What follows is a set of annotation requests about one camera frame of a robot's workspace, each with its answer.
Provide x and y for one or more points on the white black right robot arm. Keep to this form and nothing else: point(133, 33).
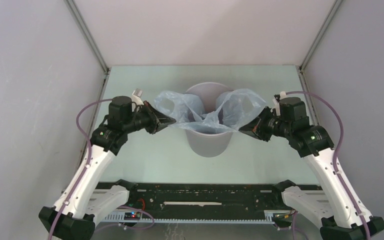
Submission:
point(344, 217)

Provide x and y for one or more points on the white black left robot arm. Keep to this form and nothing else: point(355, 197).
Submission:
point(74, 216)

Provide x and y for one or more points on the blue translucent trash bag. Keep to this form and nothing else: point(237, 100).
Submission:
point(232, 110)

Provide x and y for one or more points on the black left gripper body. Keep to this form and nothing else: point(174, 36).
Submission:
point(142, 119)

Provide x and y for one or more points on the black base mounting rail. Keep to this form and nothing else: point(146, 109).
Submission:
point(203, 200)

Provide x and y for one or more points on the small electronics board with leds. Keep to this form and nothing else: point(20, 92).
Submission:
point(130, 216)

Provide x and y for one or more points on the grey plastic trash bin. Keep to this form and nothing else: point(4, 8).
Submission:
point(208, 144)

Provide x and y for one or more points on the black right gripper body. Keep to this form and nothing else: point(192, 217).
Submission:
point(276, 126)

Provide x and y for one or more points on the aluminium frame rail left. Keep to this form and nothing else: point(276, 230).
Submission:
point(92, 44)

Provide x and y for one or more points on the aluminium frame rail right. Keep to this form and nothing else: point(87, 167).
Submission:
point(301, 69)

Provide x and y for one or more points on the white slotted cable duct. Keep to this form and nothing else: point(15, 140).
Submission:
point(120, 217)

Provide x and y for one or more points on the aluminium frame rail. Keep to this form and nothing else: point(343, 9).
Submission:
point(92, 44)
point(301, 69)

